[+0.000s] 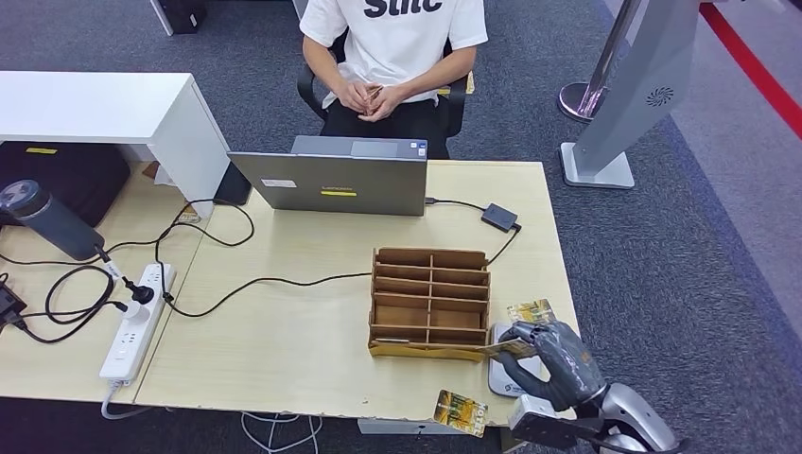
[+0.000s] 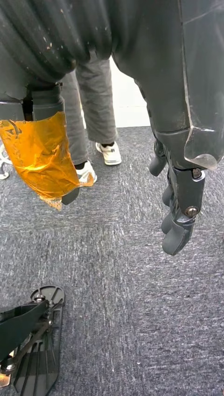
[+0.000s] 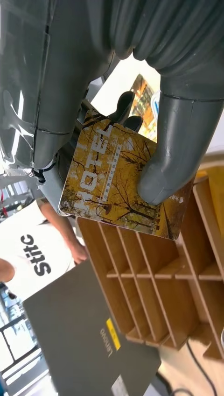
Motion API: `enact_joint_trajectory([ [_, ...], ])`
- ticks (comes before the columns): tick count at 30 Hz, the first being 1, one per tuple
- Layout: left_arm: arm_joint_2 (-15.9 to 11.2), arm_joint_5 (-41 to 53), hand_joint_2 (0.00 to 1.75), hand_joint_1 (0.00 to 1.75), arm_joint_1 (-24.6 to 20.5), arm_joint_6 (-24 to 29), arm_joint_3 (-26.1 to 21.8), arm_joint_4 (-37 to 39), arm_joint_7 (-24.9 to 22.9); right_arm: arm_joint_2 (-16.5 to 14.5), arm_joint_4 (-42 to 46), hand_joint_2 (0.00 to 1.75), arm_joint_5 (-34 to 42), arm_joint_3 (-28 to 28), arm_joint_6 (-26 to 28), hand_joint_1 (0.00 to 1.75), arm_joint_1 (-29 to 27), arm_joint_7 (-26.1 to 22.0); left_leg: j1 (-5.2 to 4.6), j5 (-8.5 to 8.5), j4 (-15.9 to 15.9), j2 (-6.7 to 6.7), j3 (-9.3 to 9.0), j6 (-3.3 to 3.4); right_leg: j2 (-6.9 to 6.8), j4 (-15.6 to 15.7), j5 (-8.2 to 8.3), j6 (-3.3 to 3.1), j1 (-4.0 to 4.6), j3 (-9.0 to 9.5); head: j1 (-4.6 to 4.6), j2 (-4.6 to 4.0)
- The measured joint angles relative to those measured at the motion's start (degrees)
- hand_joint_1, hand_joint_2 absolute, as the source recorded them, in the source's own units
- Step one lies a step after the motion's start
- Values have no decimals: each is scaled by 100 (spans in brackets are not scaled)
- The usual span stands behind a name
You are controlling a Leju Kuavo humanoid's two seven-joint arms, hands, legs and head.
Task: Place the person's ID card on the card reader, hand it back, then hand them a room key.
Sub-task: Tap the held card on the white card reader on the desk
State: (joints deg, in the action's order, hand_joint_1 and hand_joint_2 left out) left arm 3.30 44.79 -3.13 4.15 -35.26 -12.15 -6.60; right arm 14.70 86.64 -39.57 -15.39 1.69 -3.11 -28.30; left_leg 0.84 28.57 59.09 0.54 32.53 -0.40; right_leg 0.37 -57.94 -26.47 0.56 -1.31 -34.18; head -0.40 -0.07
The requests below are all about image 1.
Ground person's left hand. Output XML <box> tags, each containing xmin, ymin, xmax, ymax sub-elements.
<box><xmin>357</xmin><ymin>84</ymin><xmax>409</xmax><ymax>123</ymax></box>

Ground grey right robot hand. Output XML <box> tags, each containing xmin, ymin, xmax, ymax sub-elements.
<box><xmin>495</xmin><ymin>319</ymin><xmax>609</xmax><ymax>415</ymax></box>

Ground person's right hand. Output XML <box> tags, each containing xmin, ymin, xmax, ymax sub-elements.
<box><xmin>335</xmin><ymin>79</ymin><xmax>377</xmax><ymax>115</ymax></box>

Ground gold printed ID card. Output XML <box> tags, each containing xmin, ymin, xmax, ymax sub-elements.
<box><xmin>476</xmin><ymin>338</ymin><xmax>540</xmax><ymax>359</ymax></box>

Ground person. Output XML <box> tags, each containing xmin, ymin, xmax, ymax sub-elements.
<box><xmin>297</xmin><ymin>0</ymin><xmax>490</xmax><ymax>161</ymax></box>

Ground white card reader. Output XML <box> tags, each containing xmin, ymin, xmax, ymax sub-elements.
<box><xmin>487</xmin><ymin>323</ymin><xmax>547</xmax><ymax>399</ymax></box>

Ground brown wooden card organizer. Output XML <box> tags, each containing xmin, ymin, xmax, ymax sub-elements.
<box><xmin>367</xmin><ymin>247</ymin><xmax>492</xmax><ymax>363</ymax></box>

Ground black office chair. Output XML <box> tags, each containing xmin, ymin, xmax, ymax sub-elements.
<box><xmin>296</xmin><ymin>31</ymin><xmax>471</xmax><ymax>139</ymax></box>

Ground grey laptop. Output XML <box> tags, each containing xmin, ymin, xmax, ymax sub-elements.
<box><xmin>227</xmin><ymin>134</ymin><xmax>429</xmax><ymax>218</ymax></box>

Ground black adapter box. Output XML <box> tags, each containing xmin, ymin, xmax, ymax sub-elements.
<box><xmin>480</xmin><ymin>202</ymin><xmax>520</xmax><ymax>233</ymax></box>

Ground black computer tower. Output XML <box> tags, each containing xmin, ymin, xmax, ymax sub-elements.
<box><xmin>149</xmin><ymin>0</ymin><xmax>208</xmax><ymax>37</ymax></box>

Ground grey kiosk stand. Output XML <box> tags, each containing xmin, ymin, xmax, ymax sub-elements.
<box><xmin>559</xmin><ymin>0</ymin><xmax>702</xmax><ymax>190</ymax></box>

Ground light wooden desk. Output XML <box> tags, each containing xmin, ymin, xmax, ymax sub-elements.
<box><xmin>0</xmin><ymin>159</ymin><xmax>215</xmax><ymax>406</ymax></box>
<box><xmin>134</xmin><ymin>159</ymin><xmax>581</xmax><ymax>428</ymax></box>

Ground black power plug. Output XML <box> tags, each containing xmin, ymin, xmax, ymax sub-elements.
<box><xmin>122</xmin><ymin>278</ymin><xmax>156</xmax><ymax>306</ymax></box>

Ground black bag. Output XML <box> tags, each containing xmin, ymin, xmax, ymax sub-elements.
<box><xmin>0</xmin><ymin>141</ymin><xmax>131</xmax><ymax>228</ymax></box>

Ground white power plug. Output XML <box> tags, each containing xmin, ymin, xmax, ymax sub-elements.
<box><xmin>118</xmin><ymin>300</ymin><xmax>151</xmax><ymax>325</ymax></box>

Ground dark grey water bottle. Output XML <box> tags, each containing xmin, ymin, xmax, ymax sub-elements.
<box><xmin>0</xmin><ymin>180</ymin><xmax>107</xmax><ymax>263</ymax></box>

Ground white power strip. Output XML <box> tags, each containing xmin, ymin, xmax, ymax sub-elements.
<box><xmin>98</xmin><ymin>263</ymin><xmax>177</xmax><ymax>385</ymax></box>

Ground black charger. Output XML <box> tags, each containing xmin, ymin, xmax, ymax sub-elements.
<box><xmin>0</xmin><ymin>275</ymin><xmax>29</xmax><ymax>330</ymax></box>

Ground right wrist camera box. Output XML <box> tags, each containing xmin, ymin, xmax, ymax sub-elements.
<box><xmin>507</xmin><ymin>394</ymin><xmax>602</xmax><ymax>451</ymax></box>

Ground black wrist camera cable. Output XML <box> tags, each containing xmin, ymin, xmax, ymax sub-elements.
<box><xmin>576</xmin><ymin>432</ymin><xmax>684</xmax><ymax>454</ymax></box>

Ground chrome stanchion post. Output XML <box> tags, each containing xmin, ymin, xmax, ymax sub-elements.
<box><xmin>557</xmin><ymin>0</ymin><xmax>643</xmax><ymax>123</ymax></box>

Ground long black cable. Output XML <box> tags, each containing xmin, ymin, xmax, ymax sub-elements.
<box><xmin>153</xmin><ymin>199</ymin><xmax>522</xmax><ymax>319</ymax></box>

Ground black cable with white tag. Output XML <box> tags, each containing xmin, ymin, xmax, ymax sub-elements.
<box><xmin>0</xmin><ymin>240</ymin><xmax>158</xmax><ymax>296</ymax></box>

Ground white hanging cables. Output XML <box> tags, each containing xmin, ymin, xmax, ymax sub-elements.
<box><xmin>240</xmin><ymin>411</ymin><xmax>323</xmax><ymax>454</ymax></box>

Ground coiled black charger cable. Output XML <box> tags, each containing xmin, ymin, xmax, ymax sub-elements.
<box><xmin>0</xmin><ymin>266</ymin><xmax>130</xmax><ymax>344</ymax></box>

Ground white power strip cable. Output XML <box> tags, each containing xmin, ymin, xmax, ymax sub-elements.
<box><xmin>99</xmin><ymin>382</ymin><xmax>155</xmax><ymax>421</ymax></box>

